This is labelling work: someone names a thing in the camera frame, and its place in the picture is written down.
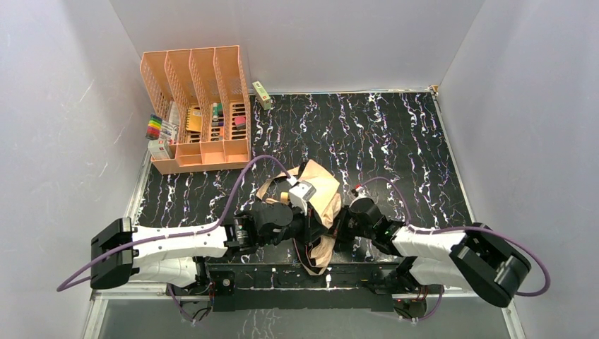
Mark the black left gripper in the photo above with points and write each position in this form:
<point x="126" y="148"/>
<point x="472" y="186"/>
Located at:
<point x="310" y="222"/>

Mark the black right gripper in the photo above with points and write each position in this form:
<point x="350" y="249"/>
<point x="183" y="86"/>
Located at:
<point x="343" y="224"/>

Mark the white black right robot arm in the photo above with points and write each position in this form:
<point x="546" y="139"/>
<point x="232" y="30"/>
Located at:
<point x="471" y="259"/>

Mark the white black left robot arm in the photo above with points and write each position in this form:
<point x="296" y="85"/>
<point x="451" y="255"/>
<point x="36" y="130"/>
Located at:
<point x="123" y="252"/>

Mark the pink eraser in organizer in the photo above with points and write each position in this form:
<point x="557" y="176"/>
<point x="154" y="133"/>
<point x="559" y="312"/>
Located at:
<point x="240" y="123"/>

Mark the green white small box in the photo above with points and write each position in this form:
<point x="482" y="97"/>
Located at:
<point x="262" y="95"/>

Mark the yellow notebook in organizer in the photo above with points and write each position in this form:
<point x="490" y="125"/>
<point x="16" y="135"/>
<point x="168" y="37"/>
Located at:
<point x="194" y="120"/>

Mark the peach plastic desk organizer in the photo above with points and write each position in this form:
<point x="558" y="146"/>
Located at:
<point x="202" y="109"/>

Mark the small white cardboard box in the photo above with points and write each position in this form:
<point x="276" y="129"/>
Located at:
<point x="159" y="149"/>

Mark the colourful marker pen set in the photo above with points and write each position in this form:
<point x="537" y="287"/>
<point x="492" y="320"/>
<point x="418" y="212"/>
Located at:
<point x="154" y="127"/>

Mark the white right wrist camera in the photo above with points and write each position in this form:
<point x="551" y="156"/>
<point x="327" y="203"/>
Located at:
<point x="359" y="192"/>

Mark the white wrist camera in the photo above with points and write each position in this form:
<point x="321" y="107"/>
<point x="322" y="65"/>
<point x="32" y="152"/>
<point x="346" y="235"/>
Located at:
<point x="359" y="192"/>
<point x="300" y="194"/>

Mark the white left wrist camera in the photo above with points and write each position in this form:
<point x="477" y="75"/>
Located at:
<point x="300" y="194"/>

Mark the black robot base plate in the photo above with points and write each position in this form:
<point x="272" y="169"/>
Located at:
<point x="365" y="285"/>

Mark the aluminium table edge rail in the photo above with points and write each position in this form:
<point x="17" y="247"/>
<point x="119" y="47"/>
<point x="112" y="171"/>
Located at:
<point x="392" y="141"/>

